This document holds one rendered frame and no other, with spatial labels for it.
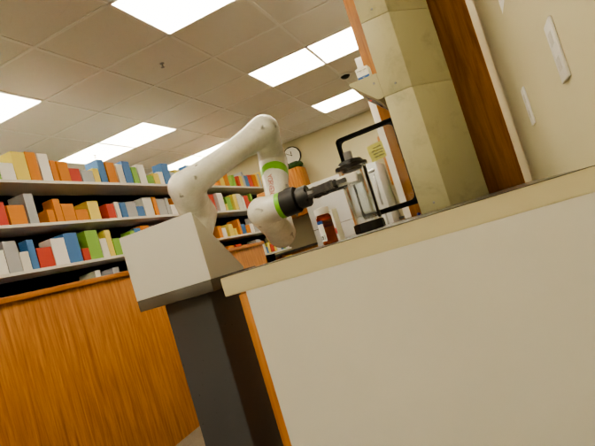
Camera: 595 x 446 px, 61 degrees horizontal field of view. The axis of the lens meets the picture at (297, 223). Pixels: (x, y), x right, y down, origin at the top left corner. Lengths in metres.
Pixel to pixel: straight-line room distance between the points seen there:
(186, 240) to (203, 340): 0.36
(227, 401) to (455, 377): 1.06
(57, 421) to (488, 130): 2.43
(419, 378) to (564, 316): 0.26
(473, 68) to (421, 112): 0.47
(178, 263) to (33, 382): 1.25
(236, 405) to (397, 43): 1.44
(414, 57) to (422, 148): 0.35
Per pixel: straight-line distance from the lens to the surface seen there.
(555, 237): 0.91
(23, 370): 2.79
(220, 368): 1.82
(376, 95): 2.01
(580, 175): 0.91
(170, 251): 1.80
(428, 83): 2.04
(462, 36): 2.40
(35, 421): 2.81
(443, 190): 1.94
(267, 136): 2.02
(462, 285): 0.91
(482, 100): 2.34
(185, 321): 1.85
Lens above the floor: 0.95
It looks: 3 degrees up
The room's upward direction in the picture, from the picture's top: 17 degrees counter-clockwise
